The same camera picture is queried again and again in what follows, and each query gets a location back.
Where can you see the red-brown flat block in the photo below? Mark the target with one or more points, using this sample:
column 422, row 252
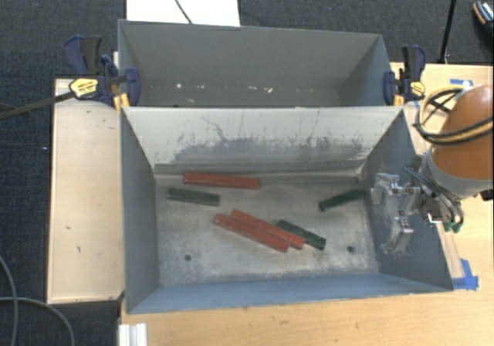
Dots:
column 220, row 180
column 270, row 228
column 251, row 233

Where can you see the black cylinder on white bracket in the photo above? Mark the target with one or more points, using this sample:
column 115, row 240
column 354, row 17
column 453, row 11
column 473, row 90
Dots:
column 487, row 194

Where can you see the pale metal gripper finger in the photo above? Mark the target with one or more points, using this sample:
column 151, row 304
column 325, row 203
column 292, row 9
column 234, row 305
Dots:
column 399, row 236
column 386, row 184

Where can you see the grey metal bin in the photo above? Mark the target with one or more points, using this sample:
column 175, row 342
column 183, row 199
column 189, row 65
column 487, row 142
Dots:
column 247, row 136

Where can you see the pale wood flat board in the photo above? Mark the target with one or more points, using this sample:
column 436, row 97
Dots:
column 85, row 201

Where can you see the dark green flat block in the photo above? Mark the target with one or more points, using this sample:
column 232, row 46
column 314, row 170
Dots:
column 341, row 199
column 193, row 196
column 308, row 236

